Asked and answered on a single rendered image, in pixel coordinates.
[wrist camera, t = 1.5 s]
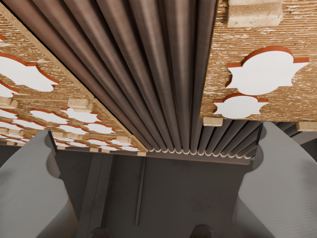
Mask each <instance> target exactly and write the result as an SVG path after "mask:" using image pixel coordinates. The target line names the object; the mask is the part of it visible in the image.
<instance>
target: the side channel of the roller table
mask: <svg viewBox="0 0 317 238"><path fill-rule="evenodd" d="M0 145H7V142H5V141H0ZM8 146H17V142H15V144H14V145H8ZM20 147H22V146H20ZM60 150H67V151H78V152H90V148H86V147H73V146H69V147H66V148H65V149H60ZM101 150H102V149H99V150H98V152H90V153H103V152H101ZM137 153H138V152H133V151H121V150H116V151H112V150H110V153H107V154H119V155H130V156H138V155H137ZM142 157H154V158H166V159H178V160H189V161H201V162H218V163H229V164H241V165H249V164H250V158H249V159H244V158H243V157H242V158H239V159H237V158H236V157H233V158H229V157H228V156H226V157H221V156H220V155H219V156H217V157H214V156H213V155H212V154H211V155H210V156H206V155H205V153H204V154H203V155H201V156H200V155H198V154H197V153H196V154H195V155H192V154H191V153H190V152H189V153H188V154H184V153H183V152H182V153H181V154H177V153H176V151H175V152H174V153H170V152H169V151H168V152H167V153H164V152H162V151H161V152H159V153H158V152H156V151H153V152H150V151H149V150H148V152H147V153H146V156H142Z"/></svg>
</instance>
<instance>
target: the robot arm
mask: <svg viewBox="0 0 317 238"><path fill-rule="evenodd" d="M255 145H257V146H258V147H257V151H256V155H255V159H254V163H253V169H254V170H253V171H250V172H248V173H246V174H245V175H244V177H243V180H242V183H241V185H240V188H239V191H238V196H237V200H236V204H235V209H234V214H233V218H232V222H233V225H234V227H235V229H236V230H237V231H238V232H239V234H240V235H241V236H242V238H317V163H316V161H315V160H314V159H313V158H312V157H311V156H310V155H309V154H308V153H307V152H306V151H305V150H304V149H303V148H302V147H301V146H300V145H299V144H298V143H296V142H295V141H294V140H293V139H291V138H290V137H289V136H288V135H287V134H285V133H284V132H283V131H282V130H281V129H279V128H278V127H277V126H276V125H275V124H273V123H272V122H270V121H261V123H260V126H259V132H258V136H257V140H256V143H255ZM57 152H58V149H57V146H56V143H55V141H54V138H53V135H52V132H51V130H50V129H49V130H42V131H40V132H39V133H37V134H36V135H35V136H34V137H33V138H32V139H30V140H29V141H28V142H27V143H26V144H25V145H23V146H22V147H21V148H20V149H19V150H18V151H17V152H15V153H14V154H13V155H12V156H11V157H10V158H9V159H8V160H7V161H6V162H5V163H4V164H3V165H2V167H1V168H0V238H72V236H73V235H74V234H75V233H76V231H77V229H78V220H77V217H76V214H75V211H74V208H73V205H72V203H71V200H70V197H69V195H68V192H67V189H66V187H65V184H64V182H63V180H61V179H59V176H60V171H59V168H58V165H57V163H56V160H55V158H54V157H55V155H56V153H57ZM90 238H112V236H111V234H110V232H109V230H108V229H107V228H104V227H98V228H95V229H93V230H92V232H91V233H90ZM189 238H214V235H213V229H212V228H211V227H210V226H209V225H207V224H201V225H196V226H195V227H194V229H193V231H192V233H191V235H190V237H189Z"/></svg>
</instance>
